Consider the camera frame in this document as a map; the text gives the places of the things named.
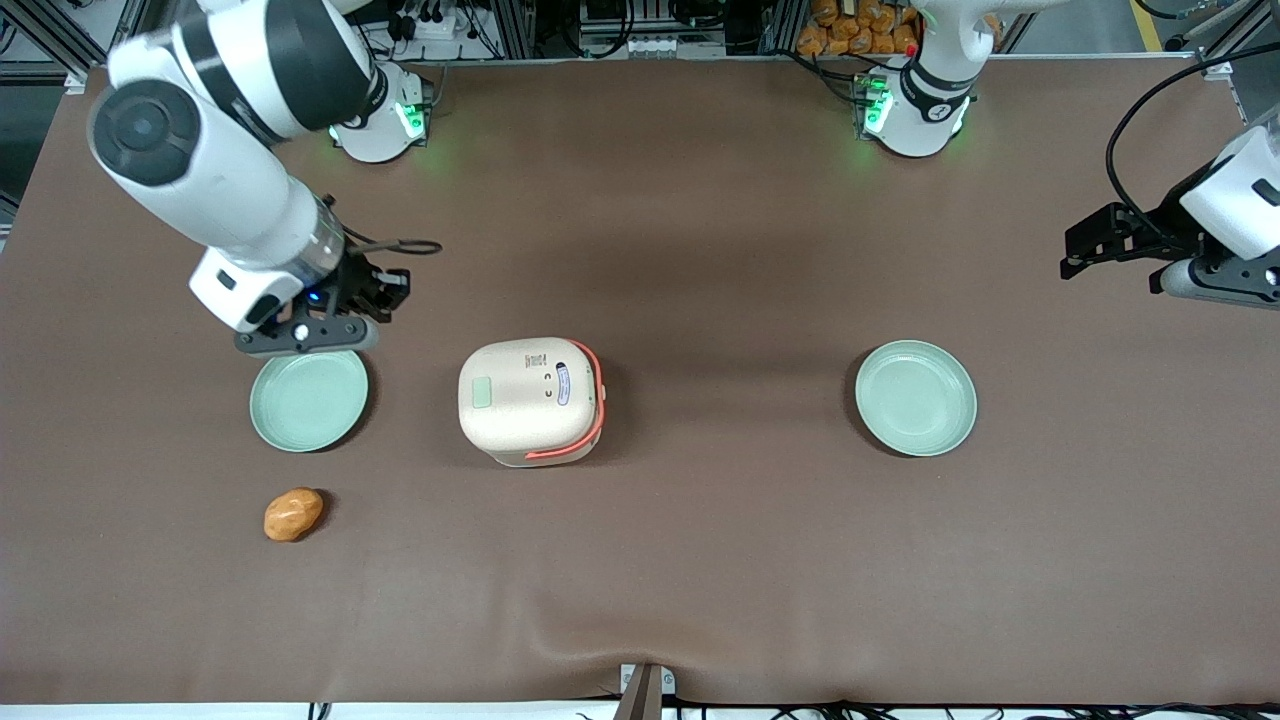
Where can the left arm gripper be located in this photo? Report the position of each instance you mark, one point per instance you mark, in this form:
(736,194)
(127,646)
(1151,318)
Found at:
(1166,223)

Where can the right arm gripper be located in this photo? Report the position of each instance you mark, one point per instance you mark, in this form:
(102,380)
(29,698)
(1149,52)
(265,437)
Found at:
(362,283)

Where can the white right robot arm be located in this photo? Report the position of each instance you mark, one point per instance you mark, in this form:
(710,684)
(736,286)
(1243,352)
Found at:
(230,190)

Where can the mint green round plate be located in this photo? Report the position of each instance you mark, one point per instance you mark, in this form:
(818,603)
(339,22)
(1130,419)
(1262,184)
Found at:
(915,398)
(305,405)

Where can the brown potato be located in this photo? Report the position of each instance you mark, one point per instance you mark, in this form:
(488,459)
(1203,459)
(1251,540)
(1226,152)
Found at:
(293,515)

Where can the white power strip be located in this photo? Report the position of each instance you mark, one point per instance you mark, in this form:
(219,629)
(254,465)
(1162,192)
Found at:
(440,25)

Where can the pile of orange bread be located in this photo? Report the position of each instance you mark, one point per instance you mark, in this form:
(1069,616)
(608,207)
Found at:
(885,20)

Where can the orange bread roll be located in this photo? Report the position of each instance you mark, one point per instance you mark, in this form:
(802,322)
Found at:
(850,38)
(812,40)

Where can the brown table cloth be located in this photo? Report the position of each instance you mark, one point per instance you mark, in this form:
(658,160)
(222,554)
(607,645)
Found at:
(700,560)

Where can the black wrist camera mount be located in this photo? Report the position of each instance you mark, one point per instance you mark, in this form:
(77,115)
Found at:
(1110,235)
(375,290)

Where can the aluminium frame post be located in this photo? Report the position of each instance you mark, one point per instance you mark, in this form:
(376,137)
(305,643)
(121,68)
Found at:
(517,25)

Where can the aluminium frame strut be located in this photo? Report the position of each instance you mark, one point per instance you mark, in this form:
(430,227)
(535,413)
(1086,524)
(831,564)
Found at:
(50,30)

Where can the metal table edge bracket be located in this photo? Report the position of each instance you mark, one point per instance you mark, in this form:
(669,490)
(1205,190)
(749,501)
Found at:
(640,695)

